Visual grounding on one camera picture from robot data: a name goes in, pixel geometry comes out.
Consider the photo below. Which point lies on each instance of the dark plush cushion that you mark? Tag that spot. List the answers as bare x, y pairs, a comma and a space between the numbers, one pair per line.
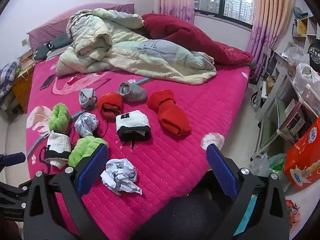
57, 42

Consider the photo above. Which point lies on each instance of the small grey sock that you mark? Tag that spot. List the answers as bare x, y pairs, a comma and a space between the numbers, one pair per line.
86, 97

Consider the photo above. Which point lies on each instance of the cream quilt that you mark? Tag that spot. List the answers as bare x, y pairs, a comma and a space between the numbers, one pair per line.
150, 55

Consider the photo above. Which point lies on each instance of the wall socket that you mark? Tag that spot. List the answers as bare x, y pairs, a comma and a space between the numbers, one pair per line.
24, 42

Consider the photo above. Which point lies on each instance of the orange cardboard box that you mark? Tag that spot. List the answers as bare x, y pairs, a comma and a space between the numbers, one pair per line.
302, 160

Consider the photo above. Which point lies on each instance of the crumpled pinkish white tissue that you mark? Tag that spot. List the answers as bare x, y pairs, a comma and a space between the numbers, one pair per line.
215, 137

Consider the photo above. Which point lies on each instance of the yellow wooden nightstand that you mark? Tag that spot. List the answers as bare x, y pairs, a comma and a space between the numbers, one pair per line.
22, 90

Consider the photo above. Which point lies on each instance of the teal plastic bag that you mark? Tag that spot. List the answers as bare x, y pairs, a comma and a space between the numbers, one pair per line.
247, 212

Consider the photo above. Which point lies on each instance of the green fuzzy sock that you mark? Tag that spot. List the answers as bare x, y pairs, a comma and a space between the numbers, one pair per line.
58, 117
82, 150

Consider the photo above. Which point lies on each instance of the purple pillow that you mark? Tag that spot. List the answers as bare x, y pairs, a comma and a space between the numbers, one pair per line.
42, 33

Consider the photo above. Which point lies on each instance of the plastic bag with green contents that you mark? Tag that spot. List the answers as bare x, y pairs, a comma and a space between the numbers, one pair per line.
273, 165

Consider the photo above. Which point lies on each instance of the window with black frame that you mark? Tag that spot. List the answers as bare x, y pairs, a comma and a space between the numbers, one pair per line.
225, 0

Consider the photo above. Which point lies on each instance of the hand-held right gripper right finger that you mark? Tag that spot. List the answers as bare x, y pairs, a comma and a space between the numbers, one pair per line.
221, 172

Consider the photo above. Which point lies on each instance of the white plastic bag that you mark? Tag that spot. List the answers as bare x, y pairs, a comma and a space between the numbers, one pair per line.
306, 80

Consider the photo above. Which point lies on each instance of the dark red quilt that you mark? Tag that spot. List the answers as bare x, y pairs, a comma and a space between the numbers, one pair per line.
190, 35

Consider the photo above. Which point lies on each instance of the dark printed box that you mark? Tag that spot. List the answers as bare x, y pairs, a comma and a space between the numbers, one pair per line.
297, 122

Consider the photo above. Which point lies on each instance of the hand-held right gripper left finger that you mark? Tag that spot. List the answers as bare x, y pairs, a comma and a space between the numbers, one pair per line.
92, 171

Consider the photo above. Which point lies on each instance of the long red sock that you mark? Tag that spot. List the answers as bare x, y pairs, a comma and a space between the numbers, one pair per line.
172, 120

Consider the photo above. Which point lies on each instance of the red bag of scraps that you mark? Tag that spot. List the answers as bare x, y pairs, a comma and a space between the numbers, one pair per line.
292, 211

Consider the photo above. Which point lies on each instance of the black printed bag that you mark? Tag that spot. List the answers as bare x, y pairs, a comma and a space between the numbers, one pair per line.
314, 53

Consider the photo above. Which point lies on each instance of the blue plaid cloth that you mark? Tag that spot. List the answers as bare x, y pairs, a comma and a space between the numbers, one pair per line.
7, 77

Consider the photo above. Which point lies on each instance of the clear plastic bag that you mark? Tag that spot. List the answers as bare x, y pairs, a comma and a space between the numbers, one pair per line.
297, 55

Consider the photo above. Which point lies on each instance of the stack of books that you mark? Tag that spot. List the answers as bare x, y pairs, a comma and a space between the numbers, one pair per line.
25, 60

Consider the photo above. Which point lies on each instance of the bed with pink quilted cover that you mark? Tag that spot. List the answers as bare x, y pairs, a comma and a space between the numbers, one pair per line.
187, 100

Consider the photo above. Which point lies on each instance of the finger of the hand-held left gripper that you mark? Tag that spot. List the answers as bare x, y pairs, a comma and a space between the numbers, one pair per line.
11, 192
12, 158

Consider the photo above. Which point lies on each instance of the red embroidered sock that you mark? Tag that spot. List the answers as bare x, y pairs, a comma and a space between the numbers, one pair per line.
110, 103

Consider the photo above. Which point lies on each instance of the white wall shelf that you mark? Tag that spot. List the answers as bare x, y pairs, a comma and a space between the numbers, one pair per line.
308, 32

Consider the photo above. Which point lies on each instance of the pink floral curtain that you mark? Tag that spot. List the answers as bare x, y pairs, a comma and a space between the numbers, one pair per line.
270, 17
175, 0

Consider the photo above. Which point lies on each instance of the grey rolled sock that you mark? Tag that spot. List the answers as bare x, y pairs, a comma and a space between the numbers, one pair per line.
135, 92

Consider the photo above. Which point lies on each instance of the black smartphone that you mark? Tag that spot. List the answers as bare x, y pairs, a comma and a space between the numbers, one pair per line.
47, 82

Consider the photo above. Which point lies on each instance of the white shelf rack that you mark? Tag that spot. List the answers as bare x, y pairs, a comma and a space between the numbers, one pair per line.
272, 100

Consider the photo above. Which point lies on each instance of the white sock with black band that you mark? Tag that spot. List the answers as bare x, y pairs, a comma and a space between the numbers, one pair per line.
132, 121

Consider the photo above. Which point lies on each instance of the crumpled white paper ball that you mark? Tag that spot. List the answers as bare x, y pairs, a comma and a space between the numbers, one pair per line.
120, 175
86, 125

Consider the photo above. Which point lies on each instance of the white sock with black cuff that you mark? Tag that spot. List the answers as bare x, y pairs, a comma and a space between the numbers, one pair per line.
58, 143

